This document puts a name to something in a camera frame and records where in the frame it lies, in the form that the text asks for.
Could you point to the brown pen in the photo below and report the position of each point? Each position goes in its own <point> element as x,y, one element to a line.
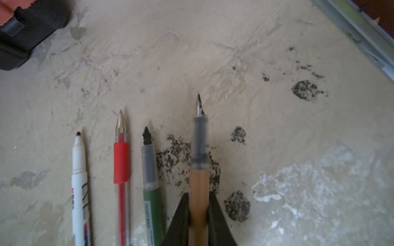
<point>199,180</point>

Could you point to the white marker pen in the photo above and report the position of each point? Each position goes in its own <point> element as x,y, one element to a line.
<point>80,198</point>

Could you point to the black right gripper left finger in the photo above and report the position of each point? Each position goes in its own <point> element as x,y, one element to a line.
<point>177,233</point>

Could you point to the dark green pen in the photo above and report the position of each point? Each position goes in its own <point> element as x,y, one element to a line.
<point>151,192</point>

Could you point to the red plastic tool case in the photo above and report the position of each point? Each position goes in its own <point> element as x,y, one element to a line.
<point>25,24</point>

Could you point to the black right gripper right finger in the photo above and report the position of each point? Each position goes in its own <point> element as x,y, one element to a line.
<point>219,233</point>

